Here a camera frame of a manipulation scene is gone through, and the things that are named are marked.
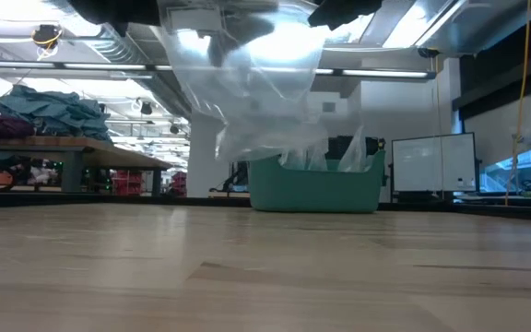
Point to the wooden workbench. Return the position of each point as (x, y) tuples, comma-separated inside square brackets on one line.
[(109, 157)]

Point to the black camera stand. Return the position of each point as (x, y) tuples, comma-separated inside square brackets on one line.
[(240, 177)]

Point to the long ceiling light strip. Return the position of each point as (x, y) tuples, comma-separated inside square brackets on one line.
[(385, 73)]

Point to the red storage bins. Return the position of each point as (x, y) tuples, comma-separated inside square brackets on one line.
[(127, 183), (179, 184)]

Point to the black ceiling device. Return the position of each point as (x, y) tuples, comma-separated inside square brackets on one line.
[(46, 34)]

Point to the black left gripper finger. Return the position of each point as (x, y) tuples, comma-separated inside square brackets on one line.
[(242, 30)]

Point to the whiteboard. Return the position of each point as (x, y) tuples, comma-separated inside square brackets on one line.
[(431, 161)]

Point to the black spotlight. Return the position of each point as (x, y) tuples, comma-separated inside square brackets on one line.
[(174, 128), (146, 108)]

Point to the clear plastic zip bag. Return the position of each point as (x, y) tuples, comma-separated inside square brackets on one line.
[(355, 157), (314, 159), (256, 115)]

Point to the blue cloth pile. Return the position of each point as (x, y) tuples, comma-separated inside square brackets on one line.
[(53, 113)]

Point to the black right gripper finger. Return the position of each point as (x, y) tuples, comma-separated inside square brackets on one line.
[(344, 13)]

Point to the blue lit display screen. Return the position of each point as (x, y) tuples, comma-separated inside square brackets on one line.
[(523, 170)]

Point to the teal plastic bin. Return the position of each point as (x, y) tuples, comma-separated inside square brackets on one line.
[(316, 191)]

